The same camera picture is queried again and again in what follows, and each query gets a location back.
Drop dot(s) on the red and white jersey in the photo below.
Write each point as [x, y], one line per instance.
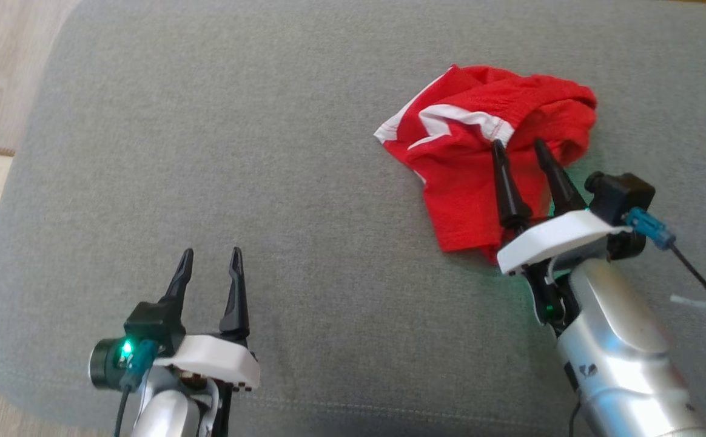
[480, 182]

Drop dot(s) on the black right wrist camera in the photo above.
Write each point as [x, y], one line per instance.
[623, 194]

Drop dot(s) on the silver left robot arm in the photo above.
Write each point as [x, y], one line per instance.
[165, 416]

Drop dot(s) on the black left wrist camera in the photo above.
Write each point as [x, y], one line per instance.
[147, 325]

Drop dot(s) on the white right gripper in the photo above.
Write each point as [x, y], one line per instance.
[559, 240]

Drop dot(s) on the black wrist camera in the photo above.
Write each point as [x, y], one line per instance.
[147, 325]
[623, 194]

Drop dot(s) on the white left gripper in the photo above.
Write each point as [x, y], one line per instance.
[219, 358]

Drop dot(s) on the large grey sofa seat cushion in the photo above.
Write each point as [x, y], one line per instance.
[268, 152]

